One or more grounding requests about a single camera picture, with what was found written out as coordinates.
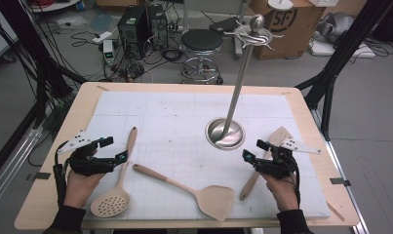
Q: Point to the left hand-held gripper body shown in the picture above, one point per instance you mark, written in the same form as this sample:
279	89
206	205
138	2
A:
86	164

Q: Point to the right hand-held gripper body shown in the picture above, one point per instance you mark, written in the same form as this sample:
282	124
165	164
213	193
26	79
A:
278	165

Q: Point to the metal utensil stand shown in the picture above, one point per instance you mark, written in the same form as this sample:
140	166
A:
231	139

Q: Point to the beige slotted spatula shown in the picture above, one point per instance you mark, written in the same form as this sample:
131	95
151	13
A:
249	187

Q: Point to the beige skimmer spoon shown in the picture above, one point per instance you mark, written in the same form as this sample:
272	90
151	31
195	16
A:
110	203

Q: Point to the beige solid spatula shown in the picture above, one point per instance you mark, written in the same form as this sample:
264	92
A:
216	201

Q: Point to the person's left hand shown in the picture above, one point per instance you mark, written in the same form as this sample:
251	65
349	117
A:
78	188

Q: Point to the person's right hand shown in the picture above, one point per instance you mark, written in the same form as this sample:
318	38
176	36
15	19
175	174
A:
285	195

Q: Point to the wooden table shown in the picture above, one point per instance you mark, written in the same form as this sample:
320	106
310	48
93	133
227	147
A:
82	113

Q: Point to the black tape strip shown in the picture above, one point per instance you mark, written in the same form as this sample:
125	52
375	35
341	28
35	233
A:
339	182
41	176

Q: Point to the white grid mat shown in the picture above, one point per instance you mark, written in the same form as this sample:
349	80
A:
171	130

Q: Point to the brown tape strip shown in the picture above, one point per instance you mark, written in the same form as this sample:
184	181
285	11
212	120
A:
334	211

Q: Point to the white bench power supply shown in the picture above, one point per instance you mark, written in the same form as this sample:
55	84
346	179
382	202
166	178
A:
109	52

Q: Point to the white power strip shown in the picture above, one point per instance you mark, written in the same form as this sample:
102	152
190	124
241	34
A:
102	37

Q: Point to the large black computer tower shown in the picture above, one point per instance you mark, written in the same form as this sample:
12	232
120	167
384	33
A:
132	32

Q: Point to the cardboard box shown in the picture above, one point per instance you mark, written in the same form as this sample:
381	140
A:
294	35

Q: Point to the black round stool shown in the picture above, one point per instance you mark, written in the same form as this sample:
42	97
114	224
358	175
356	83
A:
201	39

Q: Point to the black flat device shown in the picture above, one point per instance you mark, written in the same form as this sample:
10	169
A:
225	24

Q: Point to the narrow black computer tower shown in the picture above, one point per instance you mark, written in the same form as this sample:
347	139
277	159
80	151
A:
159	26

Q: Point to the grey bag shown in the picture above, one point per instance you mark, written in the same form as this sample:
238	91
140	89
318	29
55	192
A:
337	26

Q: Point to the white round disc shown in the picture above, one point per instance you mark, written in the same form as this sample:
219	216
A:
280	4

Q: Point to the aluminium rail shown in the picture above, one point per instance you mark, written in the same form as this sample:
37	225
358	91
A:
12	172
343	182

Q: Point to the black metal frame stand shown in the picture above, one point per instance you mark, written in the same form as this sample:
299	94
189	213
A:
340	55
38	65

